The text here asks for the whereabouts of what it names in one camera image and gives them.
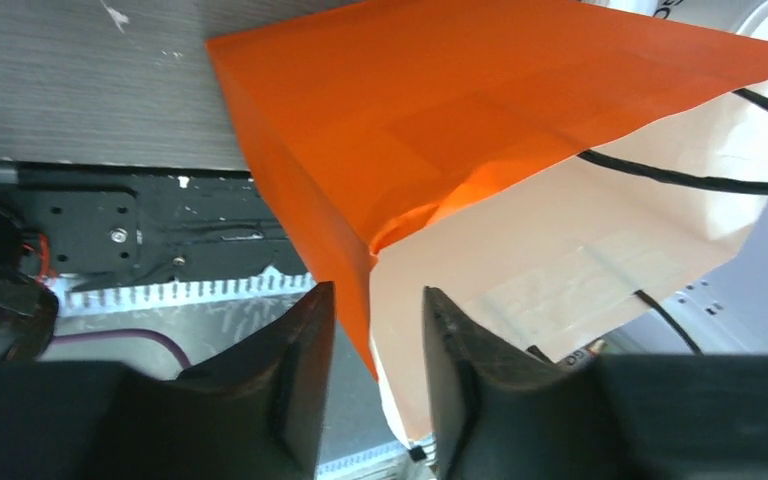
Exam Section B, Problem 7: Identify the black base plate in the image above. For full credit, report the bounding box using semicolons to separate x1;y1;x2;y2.
0;160;305;291

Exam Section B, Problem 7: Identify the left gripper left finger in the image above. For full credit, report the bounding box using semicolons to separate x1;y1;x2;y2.
0;282;335;479

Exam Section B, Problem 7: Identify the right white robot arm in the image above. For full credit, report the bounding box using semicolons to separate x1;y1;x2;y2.
603;279;768;354

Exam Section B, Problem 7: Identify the orange paper bag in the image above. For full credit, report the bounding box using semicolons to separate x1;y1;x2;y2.
206;1;768;445

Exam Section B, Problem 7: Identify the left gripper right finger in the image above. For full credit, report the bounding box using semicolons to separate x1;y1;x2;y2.
423;287;768;479

